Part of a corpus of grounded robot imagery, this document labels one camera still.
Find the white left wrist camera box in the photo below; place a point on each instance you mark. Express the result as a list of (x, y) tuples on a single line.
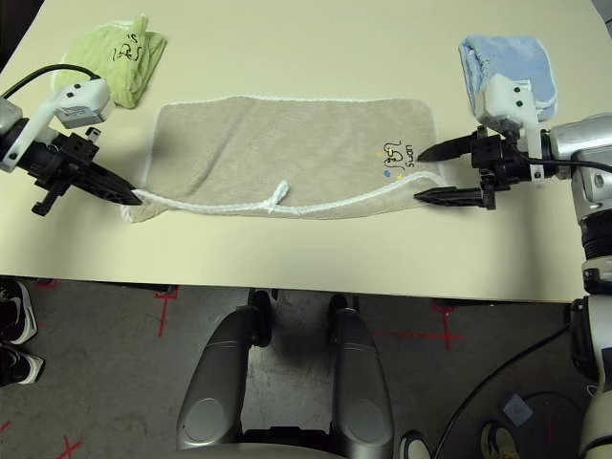
[(81, 98)]

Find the blue folded towel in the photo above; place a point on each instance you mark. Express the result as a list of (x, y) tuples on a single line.
[(516, 57)]

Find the grey right robot leg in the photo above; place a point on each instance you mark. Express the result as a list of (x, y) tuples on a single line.
[(358, 382)]

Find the blue tape patch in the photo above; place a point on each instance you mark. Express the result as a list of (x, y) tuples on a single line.
[(516, 408)]

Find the dark shoe with yellow insole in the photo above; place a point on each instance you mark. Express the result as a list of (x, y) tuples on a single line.
[(497, 442)]

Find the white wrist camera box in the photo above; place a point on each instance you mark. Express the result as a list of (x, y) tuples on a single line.
[(507, 100), (81, 98)]

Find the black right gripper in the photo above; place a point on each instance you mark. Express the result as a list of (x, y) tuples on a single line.
[(497, 158)]

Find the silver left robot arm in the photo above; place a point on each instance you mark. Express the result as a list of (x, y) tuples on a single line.
[(9, 115)]

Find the beige towel with white trim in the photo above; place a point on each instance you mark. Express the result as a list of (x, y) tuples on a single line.
[(287, 143)]

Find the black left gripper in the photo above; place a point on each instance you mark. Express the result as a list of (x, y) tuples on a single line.
[(62, 158)]

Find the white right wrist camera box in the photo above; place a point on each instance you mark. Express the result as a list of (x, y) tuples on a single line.
[(507, 100)]

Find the black sneaker with white sole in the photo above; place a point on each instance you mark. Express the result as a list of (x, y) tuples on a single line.
[(21, 365), (19, 311)]

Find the white and black shoe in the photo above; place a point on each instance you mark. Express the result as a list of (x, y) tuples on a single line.
[(413, 447)]

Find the green folded towel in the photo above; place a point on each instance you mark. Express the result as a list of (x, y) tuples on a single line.
[(134, 72)]

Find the grey robot torso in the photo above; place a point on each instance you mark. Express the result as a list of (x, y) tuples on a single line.
[(263, 452)]

